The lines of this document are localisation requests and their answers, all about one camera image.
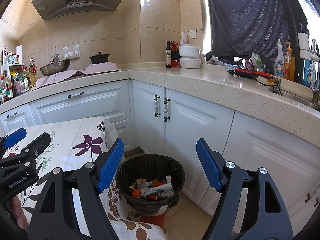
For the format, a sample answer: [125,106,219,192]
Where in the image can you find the clear plastic bag red print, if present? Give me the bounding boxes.
[136,178,147,186]

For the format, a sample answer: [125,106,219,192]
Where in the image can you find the orange plastic bag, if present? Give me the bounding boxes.
[151,180,167,187]

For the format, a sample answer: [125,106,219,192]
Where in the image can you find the green yellow small bottle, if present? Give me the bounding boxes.
[129,181,137,191]

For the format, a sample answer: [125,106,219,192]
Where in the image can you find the small orange wrapper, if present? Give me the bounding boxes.
[131,189,141,198]

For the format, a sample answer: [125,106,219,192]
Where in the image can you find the red small bottle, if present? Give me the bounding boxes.
[147,194,159,200]

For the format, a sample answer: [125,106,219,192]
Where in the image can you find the white toothpaste tube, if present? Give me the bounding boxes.
[140,183,173,197]

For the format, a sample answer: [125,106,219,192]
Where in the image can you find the black trash bin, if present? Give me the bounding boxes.
[116,154,185,217]

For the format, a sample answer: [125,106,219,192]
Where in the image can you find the person's left hand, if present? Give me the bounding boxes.
[11,196,28,230]

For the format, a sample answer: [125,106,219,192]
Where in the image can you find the floral tablecloth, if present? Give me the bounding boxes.
[3,117,165,239]

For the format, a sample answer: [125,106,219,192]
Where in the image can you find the white spice rack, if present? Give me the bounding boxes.
[1,63,29,96]

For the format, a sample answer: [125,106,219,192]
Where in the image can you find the yellow cooking oil bottle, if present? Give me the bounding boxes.
[27,58,37,89]

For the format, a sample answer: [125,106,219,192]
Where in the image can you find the steel wok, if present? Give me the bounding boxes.
[40,54,71,76]

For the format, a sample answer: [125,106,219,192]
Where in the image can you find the paper towel roll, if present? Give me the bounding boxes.
[16,45,23,64]

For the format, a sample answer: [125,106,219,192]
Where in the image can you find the pink stove cover cloth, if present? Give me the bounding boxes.
[32,62,121,90]

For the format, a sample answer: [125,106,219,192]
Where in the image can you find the black clay pot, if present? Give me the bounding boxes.
[89,51,110,64]

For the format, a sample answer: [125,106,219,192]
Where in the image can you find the red black tool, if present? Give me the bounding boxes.
[228,68,274,80]

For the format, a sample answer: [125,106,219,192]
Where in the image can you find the white spray bottle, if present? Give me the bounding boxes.
[273,39,284,77]

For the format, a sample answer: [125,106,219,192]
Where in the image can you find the orange soap bottle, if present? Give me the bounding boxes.
[283,42,295,82]

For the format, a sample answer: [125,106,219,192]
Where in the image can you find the stacked white bowls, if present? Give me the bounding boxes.
[179,44,201,69]

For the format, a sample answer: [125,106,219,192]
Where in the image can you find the dark olive oil bottle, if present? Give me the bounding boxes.
[165,40,172,68]

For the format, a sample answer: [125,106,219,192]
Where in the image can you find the dark window curtain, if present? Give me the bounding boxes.
[204,0,311,66]

